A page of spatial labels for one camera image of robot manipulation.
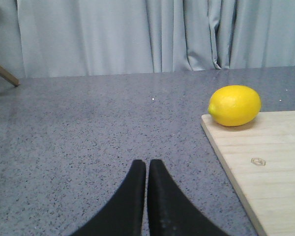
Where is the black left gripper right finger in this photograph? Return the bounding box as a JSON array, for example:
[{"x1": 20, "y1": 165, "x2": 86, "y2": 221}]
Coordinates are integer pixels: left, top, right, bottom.
[{"x1": 147, "y1": 159, "x2": 227, "y2": 236}]

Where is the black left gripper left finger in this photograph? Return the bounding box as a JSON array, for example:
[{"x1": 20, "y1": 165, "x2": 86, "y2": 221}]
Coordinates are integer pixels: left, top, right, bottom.
[{"x1": 73, "y1": 160, "x2": 146, "y2": 236}]

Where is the wooden cutting board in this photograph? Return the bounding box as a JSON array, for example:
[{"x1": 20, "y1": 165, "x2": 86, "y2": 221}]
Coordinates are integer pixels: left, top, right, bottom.
[{"x1": 201, "y1": 111, "x2": 295, "y2": 236}]

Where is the yellow lemon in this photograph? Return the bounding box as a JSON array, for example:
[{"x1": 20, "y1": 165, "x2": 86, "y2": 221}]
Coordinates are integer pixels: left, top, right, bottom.
[{"x1": 208, "y1": 85, "x2": 262, "y2": 127}]

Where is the wooden leg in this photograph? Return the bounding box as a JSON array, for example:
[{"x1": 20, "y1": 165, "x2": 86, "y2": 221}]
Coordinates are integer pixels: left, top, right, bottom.
[{"x1": 0, "y1": 65, "x2": 20, "y2": 87}]

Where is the grey curtain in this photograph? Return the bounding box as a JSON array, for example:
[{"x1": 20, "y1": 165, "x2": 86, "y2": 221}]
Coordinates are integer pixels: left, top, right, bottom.
[{"x1": 0, "y1": 0, "x2": 295, "y2": 78}]

